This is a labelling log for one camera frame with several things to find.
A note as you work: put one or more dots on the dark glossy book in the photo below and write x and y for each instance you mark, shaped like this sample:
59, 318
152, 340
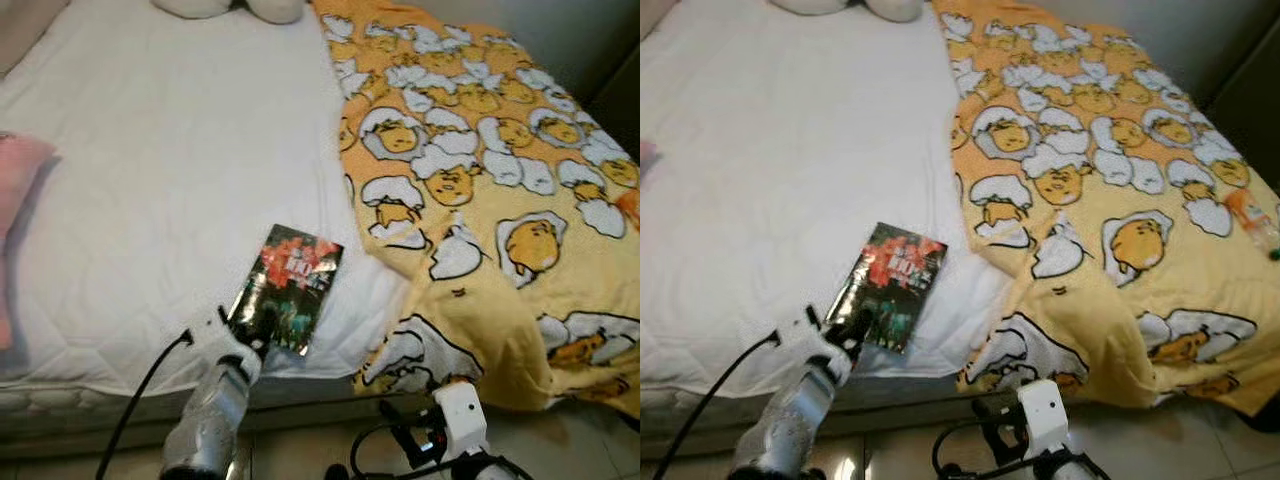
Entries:
295, 280
895, 280

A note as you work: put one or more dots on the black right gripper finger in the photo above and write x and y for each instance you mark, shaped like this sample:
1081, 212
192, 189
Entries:
395, 417
985, 414

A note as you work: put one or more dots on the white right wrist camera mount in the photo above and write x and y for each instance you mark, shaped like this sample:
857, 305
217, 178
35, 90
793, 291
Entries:
1042, 410
460, 415

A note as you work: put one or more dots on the dark cabinet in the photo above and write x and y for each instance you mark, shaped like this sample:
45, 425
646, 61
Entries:
1255, 110
625, 110

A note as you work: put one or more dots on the white mattress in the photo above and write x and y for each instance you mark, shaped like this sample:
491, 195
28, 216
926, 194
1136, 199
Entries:
800, 150
180, 150

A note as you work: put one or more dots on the orange plastic bottle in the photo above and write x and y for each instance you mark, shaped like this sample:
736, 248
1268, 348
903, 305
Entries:
630, 208
1250, 215

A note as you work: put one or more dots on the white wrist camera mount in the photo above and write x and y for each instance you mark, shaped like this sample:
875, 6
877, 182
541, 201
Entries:
215, 335
803, 335
1042, 410
460, 415

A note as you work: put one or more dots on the yellow cartoon print blanket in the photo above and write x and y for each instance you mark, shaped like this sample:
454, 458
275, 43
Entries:
480, 300
1100, 300

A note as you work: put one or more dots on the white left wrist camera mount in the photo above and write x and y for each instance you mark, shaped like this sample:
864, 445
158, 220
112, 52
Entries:
215, 335
803, 335

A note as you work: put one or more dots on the cream plush toy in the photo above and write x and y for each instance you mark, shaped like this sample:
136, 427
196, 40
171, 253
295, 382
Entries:
270, 10
890, 8

